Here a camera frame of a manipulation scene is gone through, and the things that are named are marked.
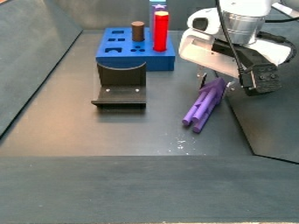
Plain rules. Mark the brown cylinder peg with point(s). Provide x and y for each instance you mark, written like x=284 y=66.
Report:
x=138 y=31

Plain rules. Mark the red hexagonal prism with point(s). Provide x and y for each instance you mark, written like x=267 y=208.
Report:
x=160 y=39

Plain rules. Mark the black curved fixture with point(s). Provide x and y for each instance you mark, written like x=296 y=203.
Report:
x=121 y=87

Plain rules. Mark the purple three prong object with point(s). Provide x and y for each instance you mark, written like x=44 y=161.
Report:
x=210 y=97

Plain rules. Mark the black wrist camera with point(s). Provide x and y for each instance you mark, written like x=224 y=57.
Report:
x=256 y=72

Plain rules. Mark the blue insertion board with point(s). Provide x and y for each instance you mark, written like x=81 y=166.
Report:
x=120 y=52

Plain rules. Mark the light blue tall block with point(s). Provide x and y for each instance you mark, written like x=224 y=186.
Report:
x=158 y=2

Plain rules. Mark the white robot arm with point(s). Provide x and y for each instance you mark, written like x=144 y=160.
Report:
x=224 y=41

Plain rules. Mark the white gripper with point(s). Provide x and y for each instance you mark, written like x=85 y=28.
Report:
x=226 y=42

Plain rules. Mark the purple star prism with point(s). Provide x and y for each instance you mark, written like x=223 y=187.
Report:
x=155 y=10

